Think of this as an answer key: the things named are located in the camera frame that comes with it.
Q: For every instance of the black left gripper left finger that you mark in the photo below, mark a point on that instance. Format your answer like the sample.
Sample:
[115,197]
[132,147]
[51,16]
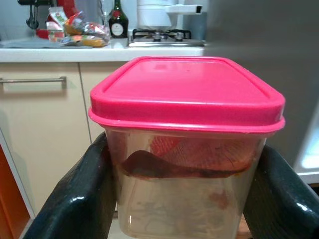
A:
[79,199]

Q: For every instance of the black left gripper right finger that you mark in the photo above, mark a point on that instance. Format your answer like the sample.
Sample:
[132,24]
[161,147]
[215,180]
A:
[279,199]

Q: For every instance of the clear container with pink lid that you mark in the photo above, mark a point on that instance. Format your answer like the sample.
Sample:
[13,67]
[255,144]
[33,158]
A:
[184,99]

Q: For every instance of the silver grey fridge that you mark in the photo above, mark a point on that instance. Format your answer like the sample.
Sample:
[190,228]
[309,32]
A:
[261,49]

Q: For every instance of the orange cabinet panel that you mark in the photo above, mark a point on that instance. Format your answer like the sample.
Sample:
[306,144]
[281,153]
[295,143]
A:
[11,199]

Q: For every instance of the cream kitchen cabinet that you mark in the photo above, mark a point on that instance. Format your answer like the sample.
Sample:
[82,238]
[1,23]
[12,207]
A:
[45,129]

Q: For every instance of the clear bag of yellow food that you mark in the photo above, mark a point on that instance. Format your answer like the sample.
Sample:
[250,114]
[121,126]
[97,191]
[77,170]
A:
[94,35]

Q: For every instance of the red kitchen appliance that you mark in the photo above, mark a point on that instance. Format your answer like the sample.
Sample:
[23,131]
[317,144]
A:
[41,33]

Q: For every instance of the orange yellow snack bag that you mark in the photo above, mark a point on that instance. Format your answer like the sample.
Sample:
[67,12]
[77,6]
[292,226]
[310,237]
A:
[73,23]

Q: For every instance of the white red snack bag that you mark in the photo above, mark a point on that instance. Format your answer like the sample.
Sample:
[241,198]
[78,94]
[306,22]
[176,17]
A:
[55,25]

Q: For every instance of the dark glass liquor bottle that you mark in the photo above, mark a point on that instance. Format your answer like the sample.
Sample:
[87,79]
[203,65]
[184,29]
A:
[118,25]

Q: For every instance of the steel gas stove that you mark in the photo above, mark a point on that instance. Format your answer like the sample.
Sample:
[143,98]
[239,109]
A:
[164,41]

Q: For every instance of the black hanging utensils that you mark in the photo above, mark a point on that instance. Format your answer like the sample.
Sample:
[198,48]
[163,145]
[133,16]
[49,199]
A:
[32,21]

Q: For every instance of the clear wine glass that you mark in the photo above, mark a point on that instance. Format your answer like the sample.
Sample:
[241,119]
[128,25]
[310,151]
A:
[106,15]

